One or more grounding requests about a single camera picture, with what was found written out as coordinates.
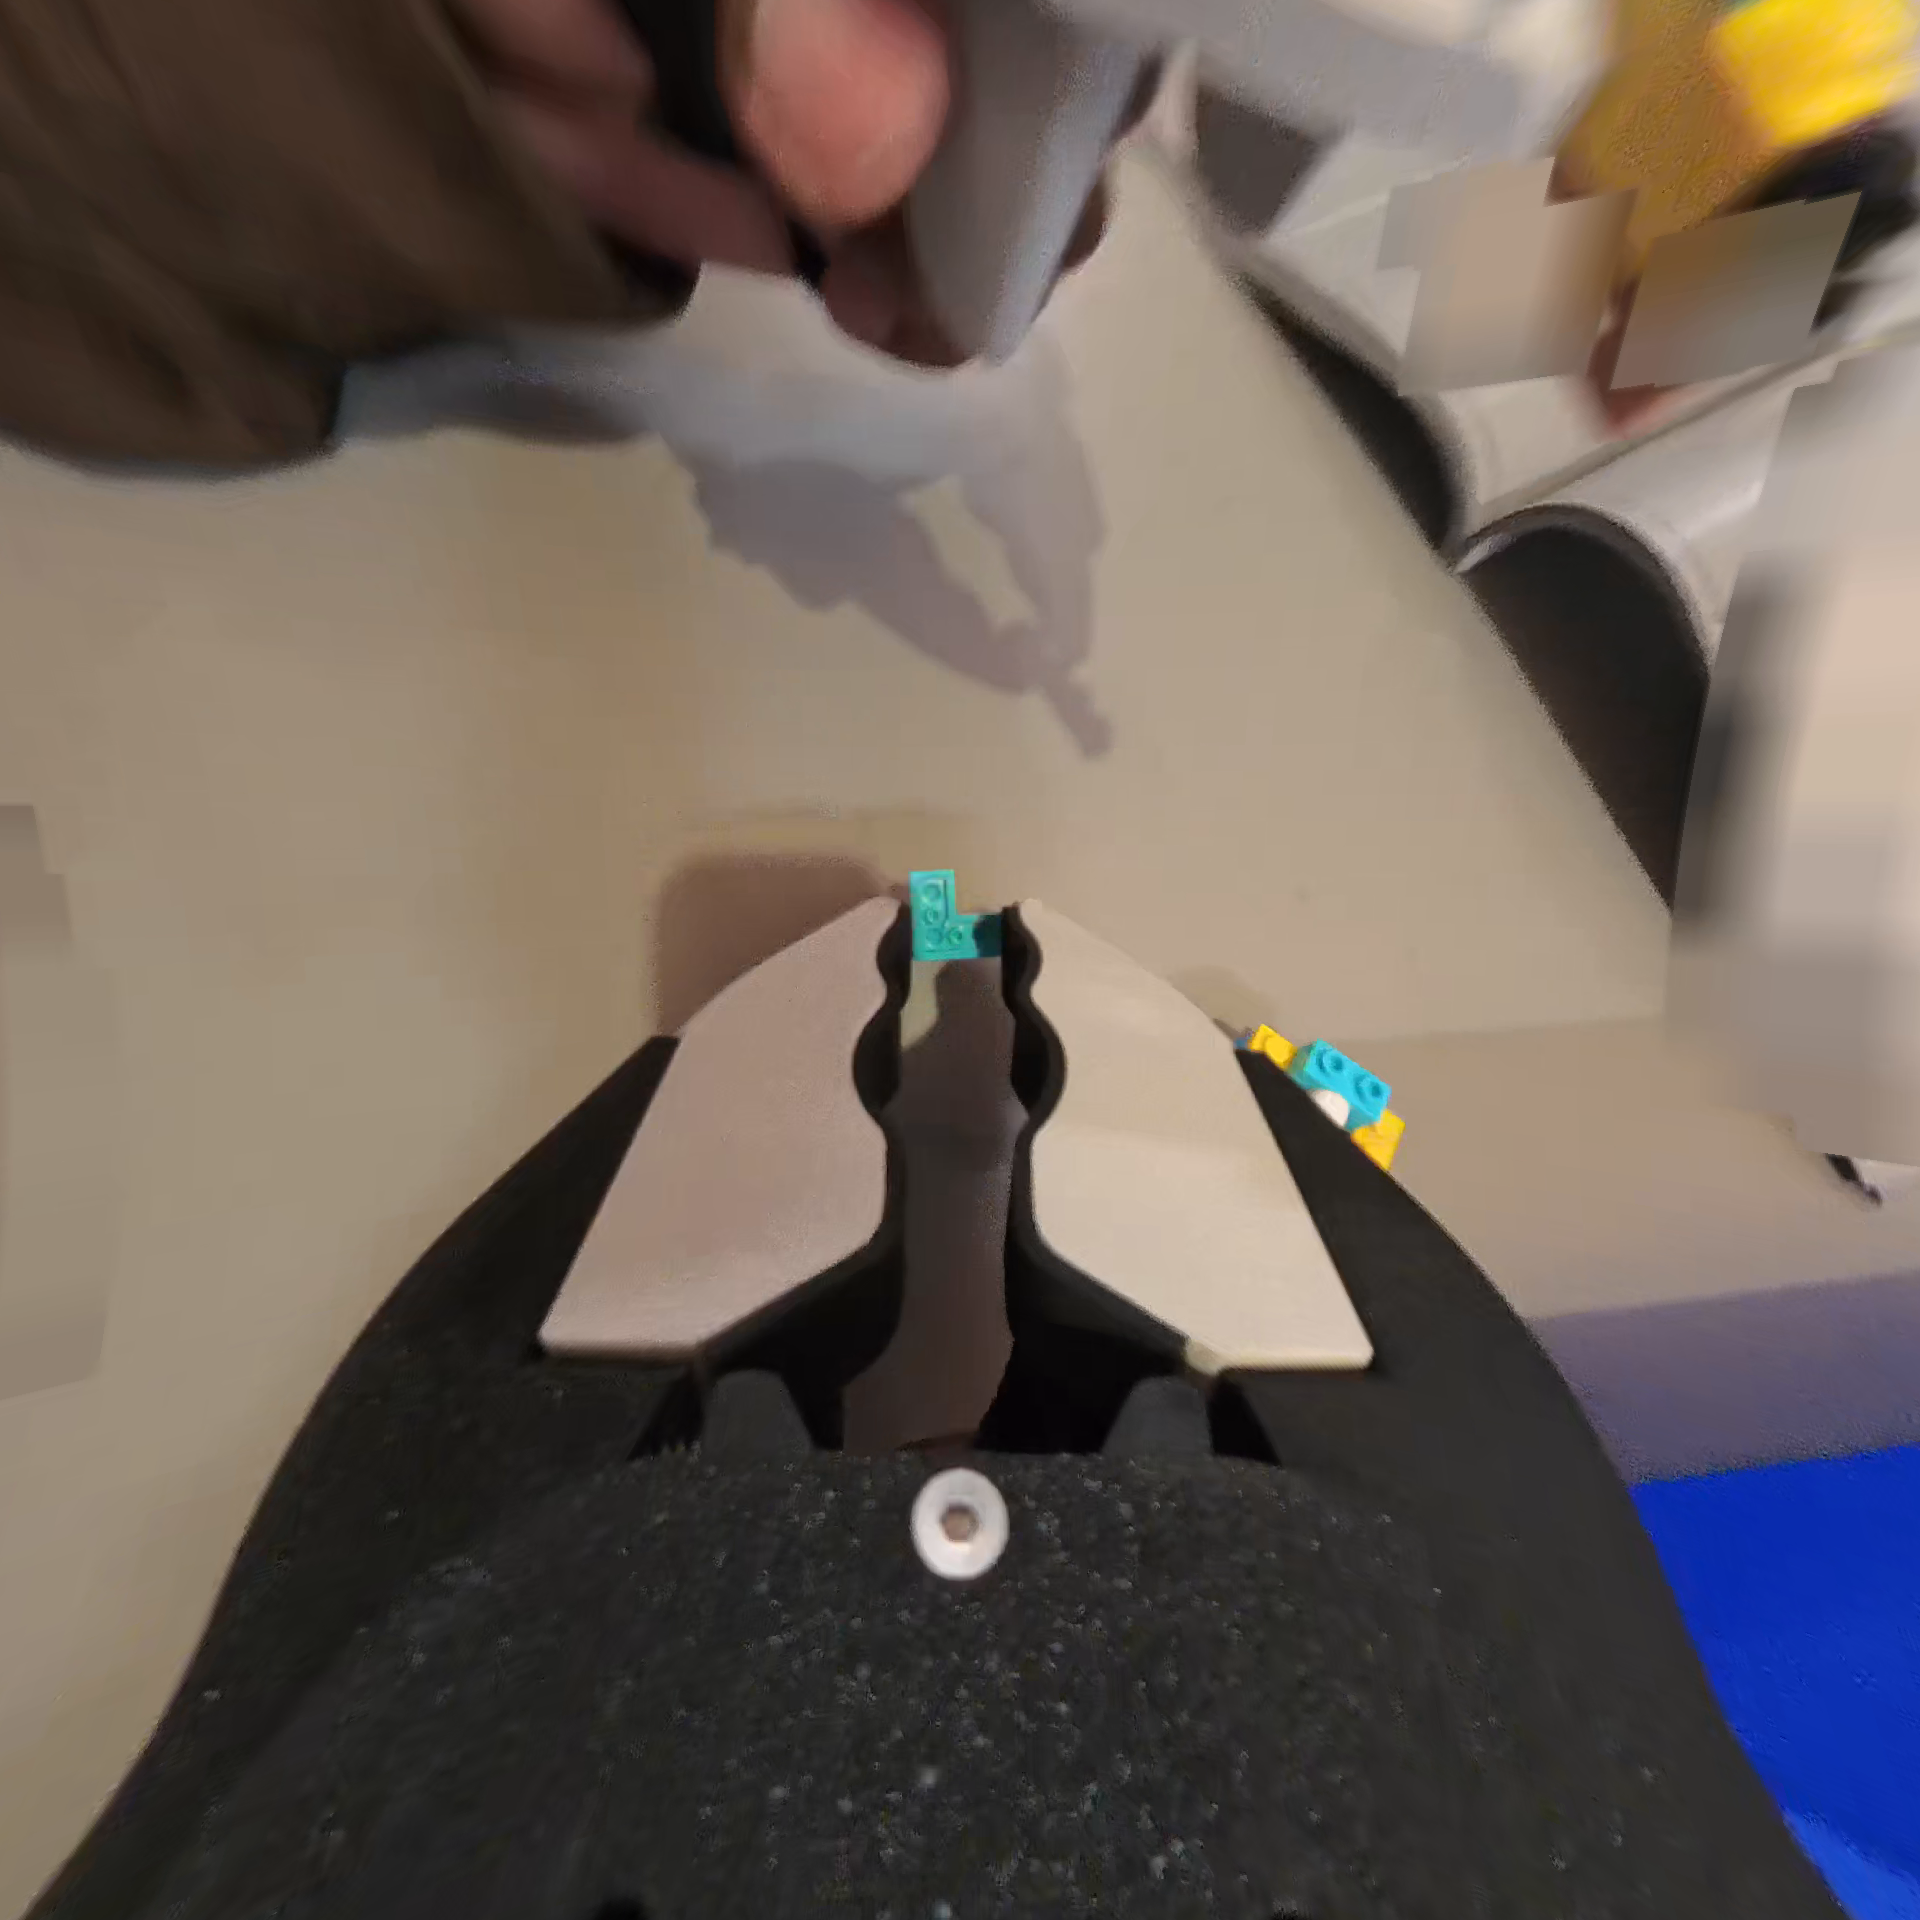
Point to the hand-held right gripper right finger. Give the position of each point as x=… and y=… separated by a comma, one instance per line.
x=1185, y=1201

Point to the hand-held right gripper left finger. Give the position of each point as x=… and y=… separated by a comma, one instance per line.
x=721, y=1201

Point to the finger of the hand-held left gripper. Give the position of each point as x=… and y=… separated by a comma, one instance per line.
x=1319, y=53

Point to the teal corner plate brick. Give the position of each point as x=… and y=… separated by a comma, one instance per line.
x=937, y=916

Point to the yellow and black brick assembly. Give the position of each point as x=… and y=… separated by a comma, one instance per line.
x=1786, y=67

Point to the person's left forearm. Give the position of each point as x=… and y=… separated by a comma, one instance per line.
x=225, y=196

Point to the person's left hand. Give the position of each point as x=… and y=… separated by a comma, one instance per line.
x=840, y=107

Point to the multicoloured brick model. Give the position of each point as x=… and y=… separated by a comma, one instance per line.
x=1343, y=1089

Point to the brick instruction booklet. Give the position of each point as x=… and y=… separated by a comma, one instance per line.
x=1681, y=464

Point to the blue storage bin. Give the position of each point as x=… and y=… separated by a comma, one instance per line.
x=1786, y=1621

